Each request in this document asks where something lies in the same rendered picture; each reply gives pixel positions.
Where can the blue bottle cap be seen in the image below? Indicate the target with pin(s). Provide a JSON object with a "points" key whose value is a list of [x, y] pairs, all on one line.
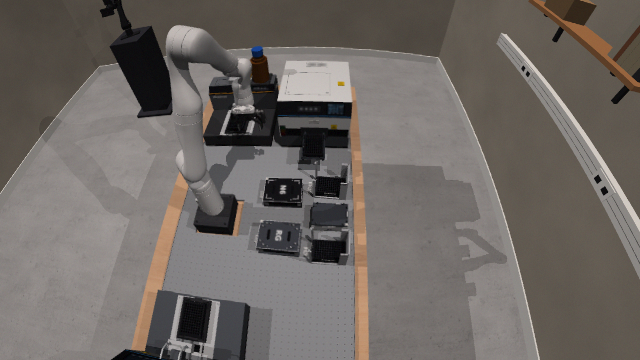
{"points": [[257, 51]]}

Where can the brown glass bottle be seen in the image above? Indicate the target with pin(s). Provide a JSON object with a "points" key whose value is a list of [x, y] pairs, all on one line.
{"points": [[260, 71]]}

